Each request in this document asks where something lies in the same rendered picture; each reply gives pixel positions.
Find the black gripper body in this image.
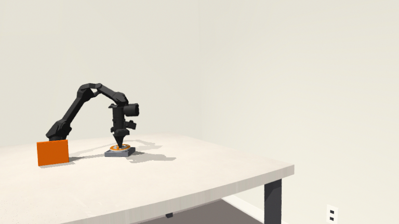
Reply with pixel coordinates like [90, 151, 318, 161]
[110, 116, 129, 136]

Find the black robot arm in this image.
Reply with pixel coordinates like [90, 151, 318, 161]
[46, 83, 139, 141]

